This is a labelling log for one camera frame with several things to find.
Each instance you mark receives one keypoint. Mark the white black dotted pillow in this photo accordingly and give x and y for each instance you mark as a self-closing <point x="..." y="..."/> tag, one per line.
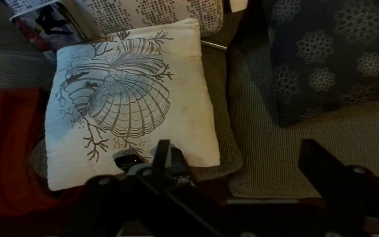
<point x="124" y="13"/>

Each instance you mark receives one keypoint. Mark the white folded paper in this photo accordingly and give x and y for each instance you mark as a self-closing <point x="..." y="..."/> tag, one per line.
<point x="239" y="4"/>

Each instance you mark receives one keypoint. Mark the grey blanket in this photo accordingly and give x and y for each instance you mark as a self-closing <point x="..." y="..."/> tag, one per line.
<point x="6" y="48"/>

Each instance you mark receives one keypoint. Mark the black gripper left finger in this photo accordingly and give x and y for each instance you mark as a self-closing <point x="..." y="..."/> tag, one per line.
<point x="154" y="206"/>

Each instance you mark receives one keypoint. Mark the red blanket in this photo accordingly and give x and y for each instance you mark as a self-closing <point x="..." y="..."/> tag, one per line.
<point x="6" y="149"/>

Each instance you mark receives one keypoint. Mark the white shell print pillow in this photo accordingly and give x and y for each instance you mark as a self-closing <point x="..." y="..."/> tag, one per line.
<point x="163" y="113"/>

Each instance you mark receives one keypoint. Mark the small black remote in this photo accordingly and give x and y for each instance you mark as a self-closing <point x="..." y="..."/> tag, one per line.
<point x="131" y="158"/>

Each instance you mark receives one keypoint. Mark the thin white stick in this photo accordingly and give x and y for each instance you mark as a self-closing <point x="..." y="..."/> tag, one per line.
<point x="213" y="44"/>

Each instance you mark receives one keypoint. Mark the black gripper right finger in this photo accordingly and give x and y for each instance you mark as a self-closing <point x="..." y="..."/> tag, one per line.
<point x="356" y="198"/>

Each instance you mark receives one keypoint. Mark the dark snowflake pattern pillow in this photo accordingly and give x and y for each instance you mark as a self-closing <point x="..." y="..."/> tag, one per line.
<point x="329" y="57"/>

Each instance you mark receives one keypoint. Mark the paperback book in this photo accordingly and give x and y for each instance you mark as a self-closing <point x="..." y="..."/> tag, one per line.
<point x="45" y="21"/>

